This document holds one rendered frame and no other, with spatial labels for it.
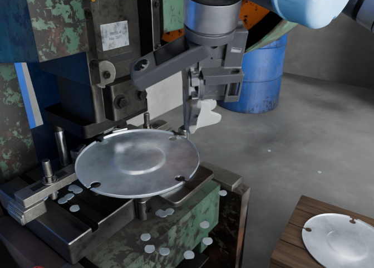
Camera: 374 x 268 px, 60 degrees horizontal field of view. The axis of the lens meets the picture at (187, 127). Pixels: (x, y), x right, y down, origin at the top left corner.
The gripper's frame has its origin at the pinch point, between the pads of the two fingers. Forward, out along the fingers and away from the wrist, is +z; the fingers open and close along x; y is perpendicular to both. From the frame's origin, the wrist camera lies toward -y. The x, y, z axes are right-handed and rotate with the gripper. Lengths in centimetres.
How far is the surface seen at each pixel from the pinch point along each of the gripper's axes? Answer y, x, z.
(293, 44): 176, 267, 153
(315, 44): 193, 250, 144
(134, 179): -10.2, 2.0, 16.8
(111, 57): -13.0, 19.3, -2.6
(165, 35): 2, 51, 11
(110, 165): -15.6, 7.9, 18.8
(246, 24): 21.0, 33.8, -1.3
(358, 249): 60, -4, 60
